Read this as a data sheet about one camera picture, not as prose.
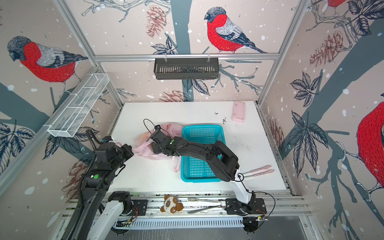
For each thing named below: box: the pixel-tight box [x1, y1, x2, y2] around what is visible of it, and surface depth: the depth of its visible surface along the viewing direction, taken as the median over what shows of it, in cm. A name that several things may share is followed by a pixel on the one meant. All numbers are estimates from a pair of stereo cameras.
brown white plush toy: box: [160, 195, 185, 214], surface depth 74 cm
